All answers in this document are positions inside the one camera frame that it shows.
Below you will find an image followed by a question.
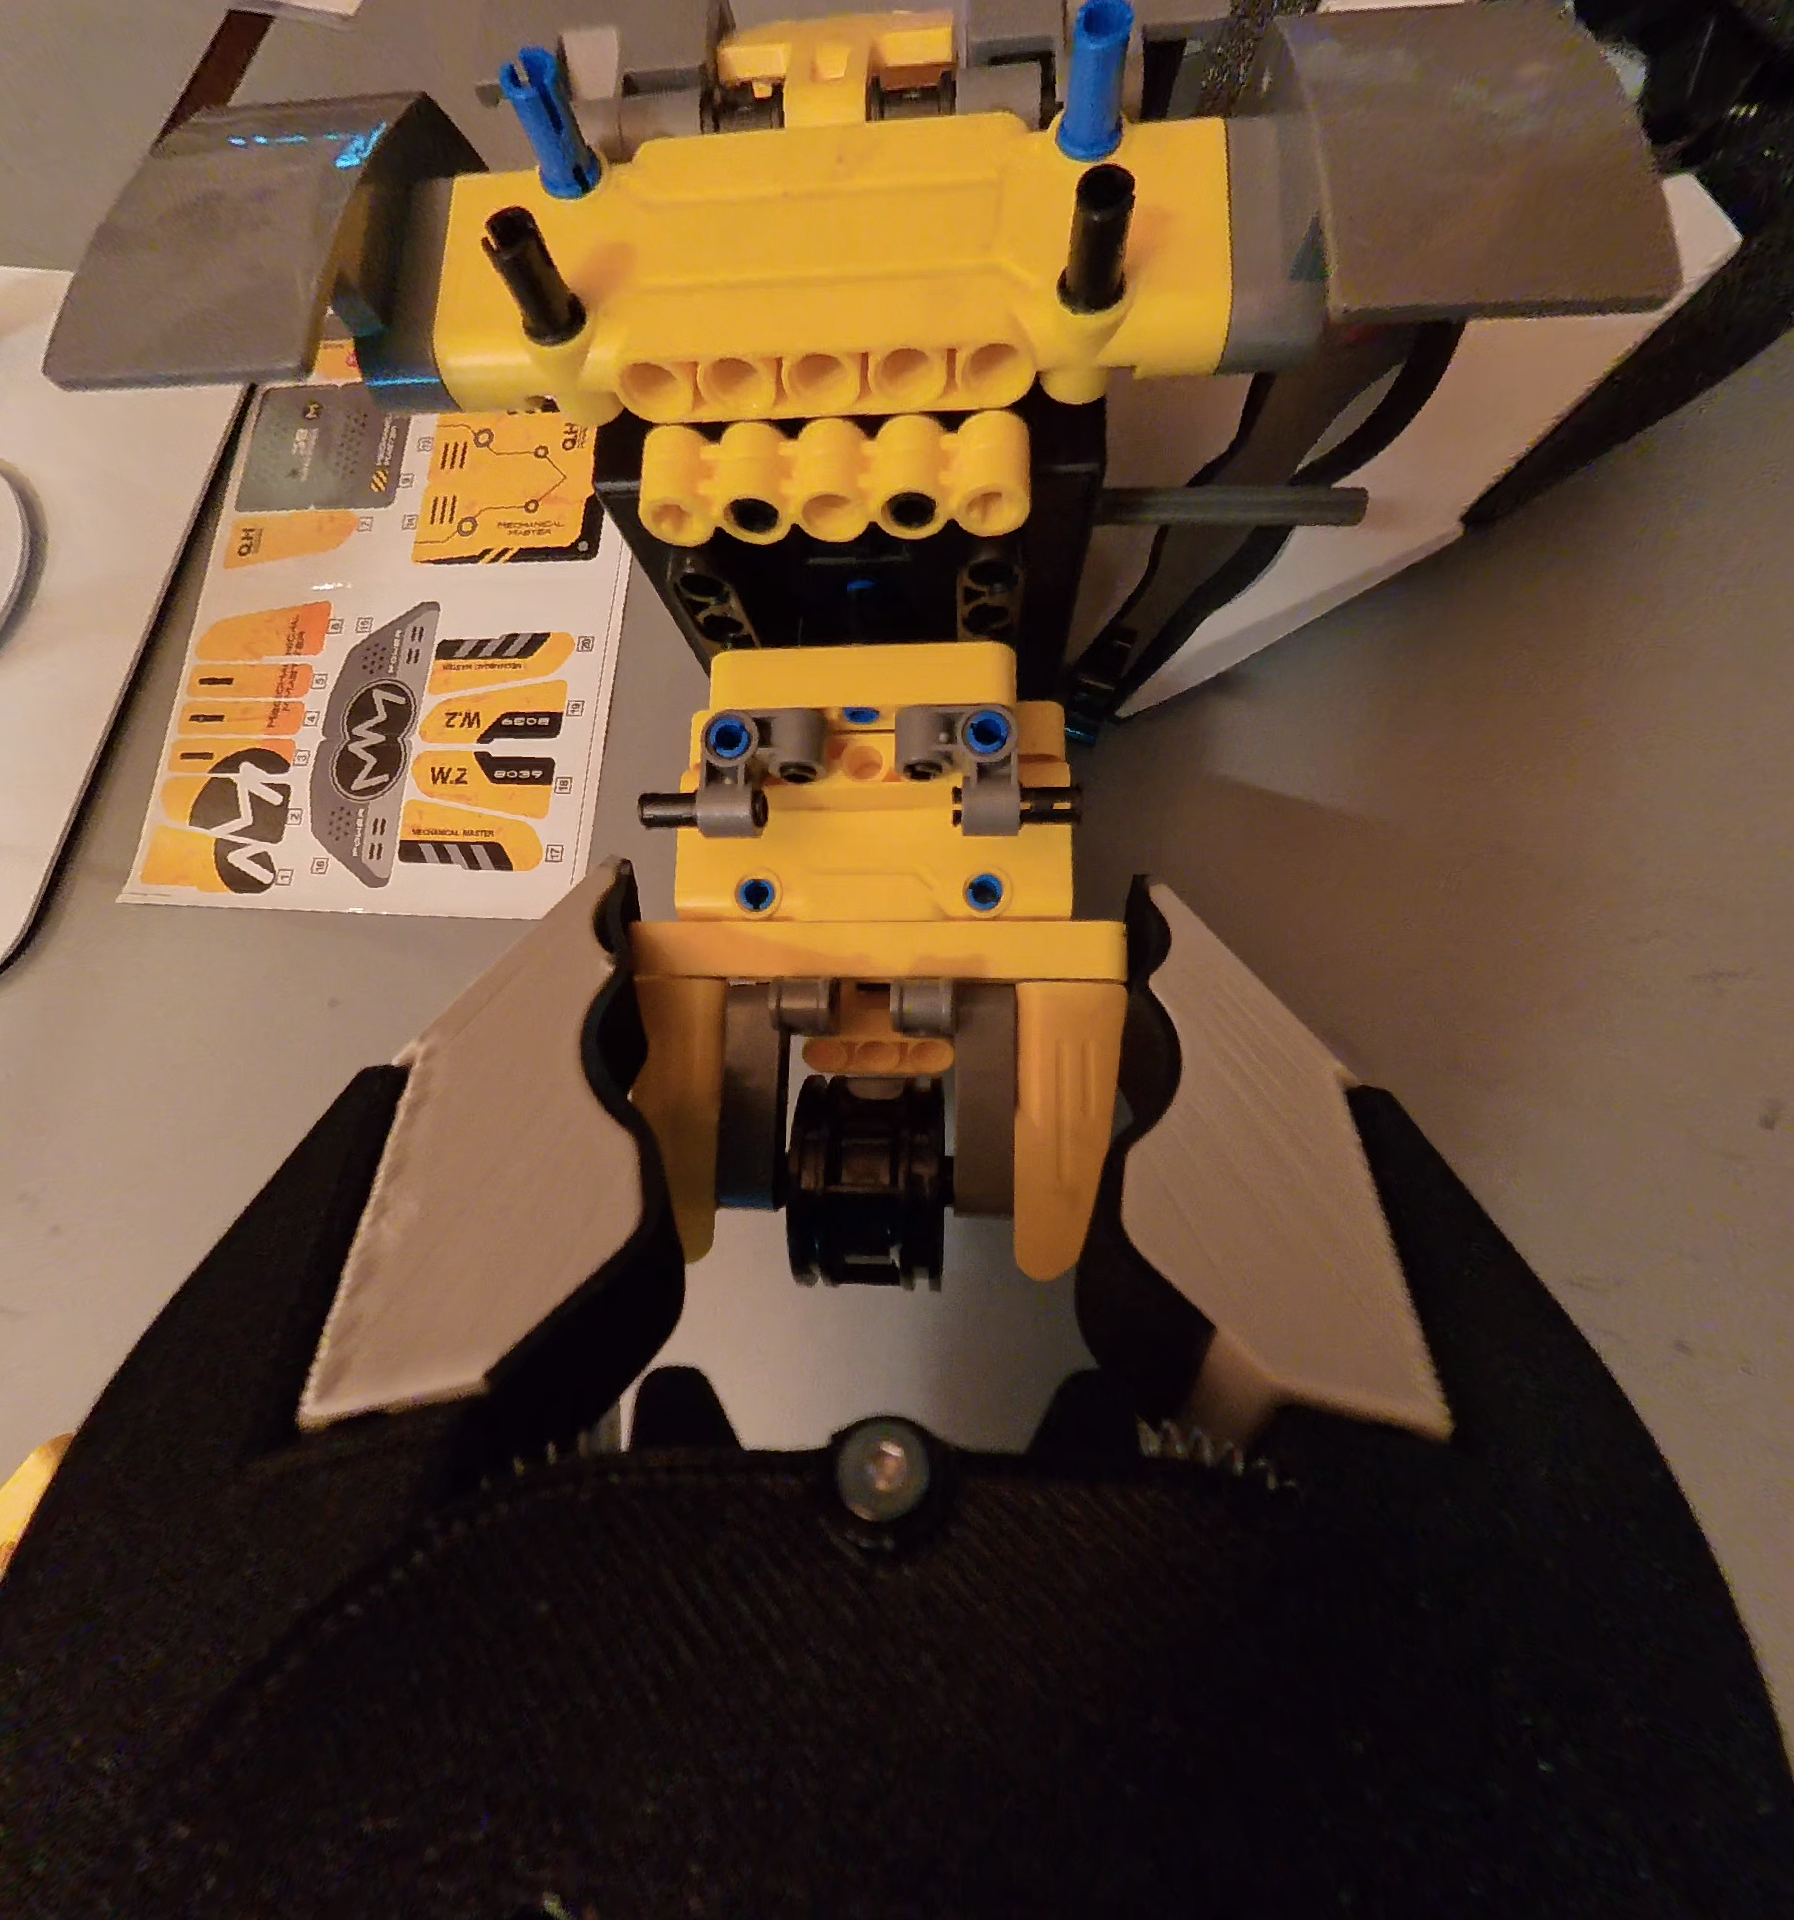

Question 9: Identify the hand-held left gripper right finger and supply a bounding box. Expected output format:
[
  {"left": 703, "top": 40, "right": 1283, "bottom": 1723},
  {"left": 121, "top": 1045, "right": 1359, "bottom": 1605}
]
[{"left": 1077, "top": 876, "right": 1454, "bottom": 1449}]

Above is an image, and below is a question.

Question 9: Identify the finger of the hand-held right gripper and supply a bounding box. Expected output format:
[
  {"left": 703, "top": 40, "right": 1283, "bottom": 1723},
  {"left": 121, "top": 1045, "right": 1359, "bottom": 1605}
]
[
  {"left": 1077, "top": 322, "right": 1447, "bottom": 738},
  {"left": 1137, "top": 172, "right": 1747, "bottom": 725}
]

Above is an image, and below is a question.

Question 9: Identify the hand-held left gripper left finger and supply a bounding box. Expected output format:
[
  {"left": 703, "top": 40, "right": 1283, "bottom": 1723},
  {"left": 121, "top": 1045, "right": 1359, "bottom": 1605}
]
[{"left": 294, "top": 858, "right": 689, "bottom": 1428}]

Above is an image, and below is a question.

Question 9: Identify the dark grey axle rod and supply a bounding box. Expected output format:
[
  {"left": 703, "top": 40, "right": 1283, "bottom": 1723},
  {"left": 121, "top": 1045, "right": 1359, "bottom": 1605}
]
[{"left": 1100, "top": 485, "right": 1371, "bottom": 530}]

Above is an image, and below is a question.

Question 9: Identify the yellow building block vehicle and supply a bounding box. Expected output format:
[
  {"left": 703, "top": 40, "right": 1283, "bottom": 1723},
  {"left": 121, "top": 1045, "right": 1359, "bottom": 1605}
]
[{"left": 41, "top": 0, "right": 1687, "bottom": 1293}]

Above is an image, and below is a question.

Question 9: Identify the yellow grey sticker sheet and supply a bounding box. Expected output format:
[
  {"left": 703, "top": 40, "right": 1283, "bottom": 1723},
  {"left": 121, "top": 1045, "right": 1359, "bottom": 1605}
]
[{"left": 116, "top": 337, "right": 637, "bottom": 919}]

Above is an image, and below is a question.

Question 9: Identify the small yellow block piece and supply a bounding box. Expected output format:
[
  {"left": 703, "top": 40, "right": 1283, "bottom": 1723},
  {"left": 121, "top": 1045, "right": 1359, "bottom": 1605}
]
[{"left": 0, "top": 1431, "right": 76, "bottom": 1577}]

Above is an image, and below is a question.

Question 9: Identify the white stand base board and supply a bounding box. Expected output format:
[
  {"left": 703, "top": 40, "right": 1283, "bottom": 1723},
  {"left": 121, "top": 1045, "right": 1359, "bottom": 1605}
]
[{"left": 0, "top": 261, "right": 262, "bottom": 1002}]

